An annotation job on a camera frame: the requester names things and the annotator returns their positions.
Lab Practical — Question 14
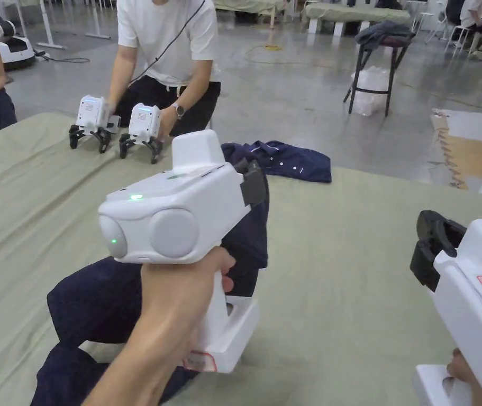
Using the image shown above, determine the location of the dark blue garment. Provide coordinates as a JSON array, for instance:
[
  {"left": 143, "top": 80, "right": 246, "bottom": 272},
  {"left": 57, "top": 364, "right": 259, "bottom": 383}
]
[{"left": 31, "top": 140, "right": 333, "bottom": 406}]

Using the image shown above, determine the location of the white chair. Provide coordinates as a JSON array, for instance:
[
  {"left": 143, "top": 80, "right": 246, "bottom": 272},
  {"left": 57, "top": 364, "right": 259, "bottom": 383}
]
[{"left": 416, "top": 12, "right": 470, "bottom": 48}]

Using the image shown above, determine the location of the person's left forearm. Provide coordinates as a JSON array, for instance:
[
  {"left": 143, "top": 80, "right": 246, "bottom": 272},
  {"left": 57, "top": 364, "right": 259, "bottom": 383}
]
[{"left": 98, "top": 315, "right": 193, "bottom": 406}]

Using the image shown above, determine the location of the clear plastic bag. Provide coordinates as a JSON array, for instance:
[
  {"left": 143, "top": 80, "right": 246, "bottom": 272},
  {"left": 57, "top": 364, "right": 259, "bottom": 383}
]
[{"left": 349, "top": 65, "right": 394, "bottom": 117}]

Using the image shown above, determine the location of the white wheeled robot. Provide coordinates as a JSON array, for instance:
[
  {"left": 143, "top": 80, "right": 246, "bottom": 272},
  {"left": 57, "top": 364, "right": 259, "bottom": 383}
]
[{"left": 0, "top": 17, "right": 37, "bottom": 71}]

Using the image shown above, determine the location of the bed with pale green sheet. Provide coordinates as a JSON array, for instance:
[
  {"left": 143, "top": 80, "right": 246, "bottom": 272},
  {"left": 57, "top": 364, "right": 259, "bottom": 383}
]
[
  {"left": 213, "top": 0, "right": 297, "bottom": 30},
  {"left": 301, "top": 2, "right": 413, "bottom": 35},
  {"left": 0, "top": 110, "right": 482, "bottom": 406}
]

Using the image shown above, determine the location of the person's right hand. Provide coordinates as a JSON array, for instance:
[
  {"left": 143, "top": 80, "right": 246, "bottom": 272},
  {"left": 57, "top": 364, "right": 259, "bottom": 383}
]
[{"left": 445, "top": 347, "right": 479, "bottom": 395}]

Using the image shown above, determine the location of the white-legged desk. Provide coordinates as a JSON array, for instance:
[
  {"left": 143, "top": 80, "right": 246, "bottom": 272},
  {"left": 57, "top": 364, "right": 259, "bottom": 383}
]
[{"left": 24, "top": 0, "right": 118, "bottom": 48}]

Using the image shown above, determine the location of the flat brown cardboard sheet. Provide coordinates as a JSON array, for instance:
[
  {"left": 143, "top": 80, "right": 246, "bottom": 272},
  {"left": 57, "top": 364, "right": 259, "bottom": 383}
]
[{"left": 430, "top": 108, "right": 482, "bottom": 190}]

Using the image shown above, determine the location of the yellow cable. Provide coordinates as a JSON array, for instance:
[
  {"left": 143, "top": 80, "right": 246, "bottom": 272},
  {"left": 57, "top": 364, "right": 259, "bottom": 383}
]
[{"left": 244, "top": 41, "right": 285, "bottom": 55}]

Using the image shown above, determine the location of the dark stool with grey cloth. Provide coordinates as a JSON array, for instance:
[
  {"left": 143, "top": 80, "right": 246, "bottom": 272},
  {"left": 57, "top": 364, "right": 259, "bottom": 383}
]
[{"left": 343, "top": 20, "right": 417, "bottom": 117}]

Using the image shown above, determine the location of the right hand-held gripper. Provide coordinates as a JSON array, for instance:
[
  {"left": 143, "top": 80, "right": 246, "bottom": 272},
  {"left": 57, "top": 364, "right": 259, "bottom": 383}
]
[{"left": 410, "top": 210, "right": 482, "bottom": 406}]

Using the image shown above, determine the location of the person's left hand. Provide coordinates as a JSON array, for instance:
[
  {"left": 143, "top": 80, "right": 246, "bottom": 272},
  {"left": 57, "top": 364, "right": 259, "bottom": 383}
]
[{"left": 139, "top": 245, "right": 237, "bottom": 354}]

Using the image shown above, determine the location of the black cable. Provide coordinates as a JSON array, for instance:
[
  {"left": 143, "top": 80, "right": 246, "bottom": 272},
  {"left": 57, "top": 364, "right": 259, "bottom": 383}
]
[{"left": 32, "top": 50, "right": 93, "bottom": 65}]

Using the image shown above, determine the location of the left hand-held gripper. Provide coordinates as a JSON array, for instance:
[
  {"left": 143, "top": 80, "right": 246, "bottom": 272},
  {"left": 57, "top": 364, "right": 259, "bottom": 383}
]
[{"left": 98, "top": 130, "right": 269, "bottom": 374}]

